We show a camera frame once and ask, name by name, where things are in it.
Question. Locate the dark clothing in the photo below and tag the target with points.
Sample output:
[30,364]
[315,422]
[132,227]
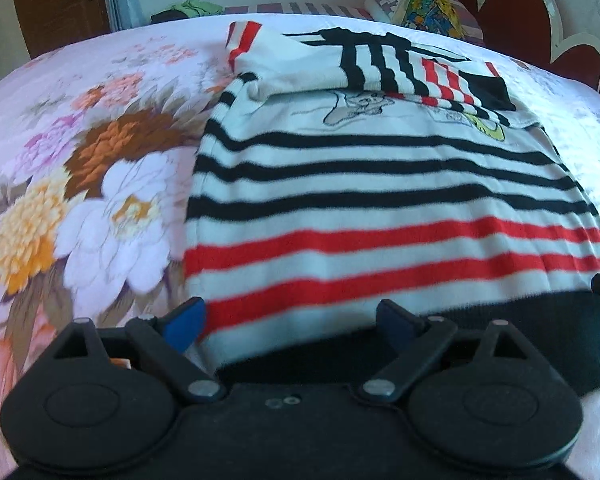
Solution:
[167,16]

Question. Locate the striped bed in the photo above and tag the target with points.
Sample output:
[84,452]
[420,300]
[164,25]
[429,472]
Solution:
[320,9]

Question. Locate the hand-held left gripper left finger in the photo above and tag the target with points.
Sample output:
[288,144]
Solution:
[185,325]

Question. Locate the colourful floral cloth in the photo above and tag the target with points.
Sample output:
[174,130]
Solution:
[430,10]

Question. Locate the brown wooden door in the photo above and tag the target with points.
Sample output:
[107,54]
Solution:
[55,5]

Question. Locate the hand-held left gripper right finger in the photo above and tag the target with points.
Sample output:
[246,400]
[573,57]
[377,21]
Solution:
[396,321]

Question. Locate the red and white headboard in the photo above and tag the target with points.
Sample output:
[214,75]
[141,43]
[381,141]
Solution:
[525,15]

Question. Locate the green clothing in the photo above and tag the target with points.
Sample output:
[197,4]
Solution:
[197,6]

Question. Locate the striped cartoon sweater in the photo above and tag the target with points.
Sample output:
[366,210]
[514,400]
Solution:
[380,220]

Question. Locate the maroon striped blanket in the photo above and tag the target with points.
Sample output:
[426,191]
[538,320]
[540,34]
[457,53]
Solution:
[472,17]

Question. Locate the pink floral bed sheet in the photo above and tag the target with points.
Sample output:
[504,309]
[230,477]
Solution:
[90,170]

